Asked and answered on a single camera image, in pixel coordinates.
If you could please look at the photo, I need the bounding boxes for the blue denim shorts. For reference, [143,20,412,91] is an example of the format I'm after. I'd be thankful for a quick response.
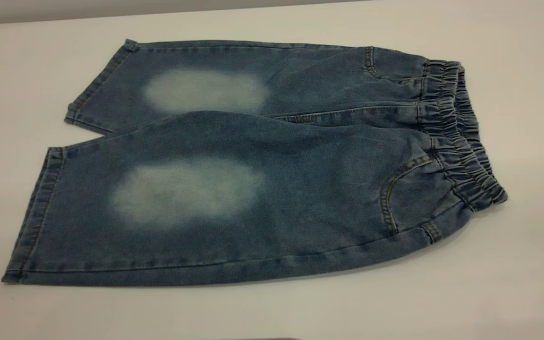
[1,39,509,287]

